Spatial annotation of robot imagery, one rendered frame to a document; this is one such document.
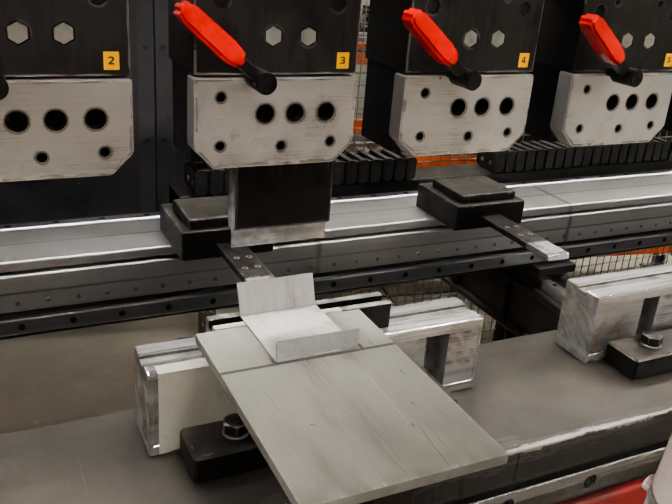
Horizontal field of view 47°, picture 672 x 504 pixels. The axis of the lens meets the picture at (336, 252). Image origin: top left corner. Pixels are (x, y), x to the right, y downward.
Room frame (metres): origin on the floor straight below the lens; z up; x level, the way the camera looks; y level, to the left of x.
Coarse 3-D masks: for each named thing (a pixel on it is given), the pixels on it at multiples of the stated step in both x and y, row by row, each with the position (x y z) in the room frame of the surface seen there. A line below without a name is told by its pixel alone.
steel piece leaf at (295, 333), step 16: (256, 320) 0.70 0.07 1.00; (272, 320) 0.70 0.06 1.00; (288, 320) 0.70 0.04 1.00; (304, 320) 0.71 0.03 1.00; (320, 320) 0.71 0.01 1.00; (256, 336) 0.67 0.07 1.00; (272, 336) 0.67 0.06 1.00; (288, 336) 0.67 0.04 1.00; (304, 336) 0.67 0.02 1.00; (320, 336) 0.64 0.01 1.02; (336, 336) 0.65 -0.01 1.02; (352, 336) 0.66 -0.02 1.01; (272, 352) 0.64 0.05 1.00; (288, 352) 0.63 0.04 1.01; (304, 352) 0.64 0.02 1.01; (320, 352) 0.64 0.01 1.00
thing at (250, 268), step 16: (160, 208) 0.96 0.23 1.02; (176, 208) 0.93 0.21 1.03; (192, 208) 0.92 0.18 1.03; (208, 208) 0.92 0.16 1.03; (224, 208) 0.93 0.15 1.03; (160, 224) 0.96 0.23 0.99; (176, 224) 0.89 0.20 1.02; (192, 224) 0.88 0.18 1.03; (208, 224) 0.89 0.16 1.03; (224, 224) 0.90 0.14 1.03; (176, 240) 0.89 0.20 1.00; (192, 240) 0.87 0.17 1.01; (208, 240) 0.88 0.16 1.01; (224, 240) 0.89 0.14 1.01; (192, 256) 0.87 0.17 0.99; (208, 256) 0.88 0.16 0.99; (224, 256) 0.85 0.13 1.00; (240, 256) 0.85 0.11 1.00; (256, 256) 0.85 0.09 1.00; (240, 272) 0.81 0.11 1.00; (256, 272) 0.81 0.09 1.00
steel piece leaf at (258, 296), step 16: (240, 288) 0.72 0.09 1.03; (256, 288) 0.72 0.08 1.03; (272, 288) 0.73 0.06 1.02; (288, 288) 0.74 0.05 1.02; (304, 288) 0.75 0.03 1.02; (240, 304) 0.71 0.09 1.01; (256, 304) 0.72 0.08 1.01; (272, 304) 0.72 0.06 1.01; (288, 304) 0.73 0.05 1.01; (304, 304) 0.74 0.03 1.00
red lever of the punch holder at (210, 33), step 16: (176, 16) 0.61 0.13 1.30; (192, 16) 0.60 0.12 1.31; (208, 16) 0.61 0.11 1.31; (192, 32) 0.60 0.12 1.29; (208, 32) 0.60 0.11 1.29; (224, 32) 0.61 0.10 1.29; (208, 48) 0.62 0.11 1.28; (224, 48) 0.61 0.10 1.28; (240, 48) 0.62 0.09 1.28; (240, 64) 0.62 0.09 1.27; (256, 80) 0.62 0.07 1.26; (272, 80) 0.62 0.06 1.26
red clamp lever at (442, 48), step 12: (408, 12) 0.70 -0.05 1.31; (420, 12) 0.69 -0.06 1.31; (408, 24) 0.70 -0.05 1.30; (420, 24) 0.69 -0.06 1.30; (432, 24) 0.70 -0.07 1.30; (420, 36) 0.69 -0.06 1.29; (432, 36) 0.70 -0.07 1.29; (444, 36) 0.71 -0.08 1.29; (432, 48) 0.70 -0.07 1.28; (444, 48) 0.70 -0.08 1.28; (444, 60) 0.71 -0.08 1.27; (456, 60) 0.71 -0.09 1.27; (456, 72) 0.72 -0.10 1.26; (468, 72) 0.72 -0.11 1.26; (456, 84) 0.73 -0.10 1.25; (468, 84) 0.71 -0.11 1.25; (480, 84) 0.72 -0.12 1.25
